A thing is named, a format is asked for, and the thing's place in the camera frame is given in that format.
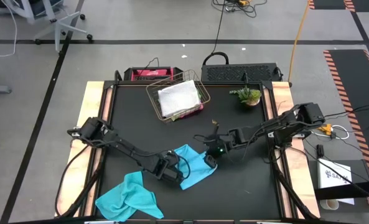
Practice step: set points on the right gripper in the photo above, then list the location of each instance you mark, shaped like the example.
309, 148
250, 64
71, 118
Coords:
220, 144

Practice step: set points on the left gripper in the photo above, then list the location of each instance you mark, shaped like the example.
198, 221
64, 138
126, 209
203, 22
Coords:
170, 168

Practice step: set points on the blue towel with white label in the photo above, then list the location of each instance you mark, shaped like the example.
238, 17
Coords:
196, 168

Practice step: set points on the pink microfiber towel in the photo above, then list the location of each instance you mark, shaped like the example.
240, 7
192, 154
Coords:
193, 112

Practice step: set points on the green microfiber towel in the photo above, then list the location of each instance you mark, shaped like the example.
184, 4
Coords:
173, 118

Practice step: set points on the blue microfiber towel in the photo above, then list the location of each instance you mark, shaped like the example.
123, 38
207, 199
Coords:
128, 199

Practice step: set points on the grey waffle microfiber towel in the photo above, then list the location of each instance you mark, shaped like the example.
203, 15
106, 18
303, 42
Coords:
179, 98

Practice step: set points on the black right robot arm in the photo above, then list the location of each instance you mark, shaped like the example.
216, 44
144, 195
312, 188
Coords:
280, 124

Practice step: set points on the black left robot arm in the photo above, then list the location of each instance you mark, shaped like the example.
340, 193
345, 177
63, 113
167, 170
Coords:
122, 146

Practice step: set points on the potted succulent plant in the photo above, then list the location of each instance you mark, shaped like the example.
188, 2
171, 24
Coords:
249, 95

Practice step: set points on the black perforated case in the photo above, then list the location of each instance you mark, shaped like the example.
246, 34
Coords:
238, 73

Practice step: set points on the light wooden side board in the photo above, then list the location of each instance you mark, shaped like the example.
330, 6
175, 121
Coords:
73, 177
304, 182

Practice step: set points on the red and black case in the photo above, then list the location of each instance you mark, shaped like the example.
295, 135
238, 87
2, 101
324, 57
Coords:
153, 74

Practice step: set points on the black power brick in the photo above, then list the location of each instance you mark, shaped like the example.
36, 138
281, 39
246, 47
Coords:
320, 151

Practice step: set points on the yellow power adapter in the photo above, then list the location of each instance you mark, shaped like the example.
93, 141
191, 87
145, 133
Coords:
326, 128

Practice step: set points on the white labelled box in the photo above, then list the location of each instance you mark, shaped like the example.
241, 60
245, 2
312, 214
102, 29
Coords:
330, 174

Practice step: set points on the beige tape roll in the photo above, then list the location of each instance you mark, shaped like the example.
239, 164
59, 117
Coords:
328, 204

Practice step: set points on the black orange-striped floor mat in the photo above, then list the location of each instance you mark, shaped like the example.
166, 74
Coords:
349, 109
330, 3

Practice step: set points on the black flat bar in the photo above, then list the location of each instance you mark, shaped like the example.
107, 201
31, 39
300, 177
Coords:
349, 189

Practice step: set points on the white office chair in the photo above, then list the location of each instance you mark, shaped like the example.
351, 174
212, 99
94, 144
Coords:
56, 21

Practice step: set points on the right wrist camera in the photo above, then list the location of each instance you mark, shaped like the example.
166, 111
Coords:
210, 161

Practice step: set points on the black frame strut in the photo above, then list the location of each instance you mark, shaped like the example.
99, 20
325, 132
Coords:
87, 186
288, 189

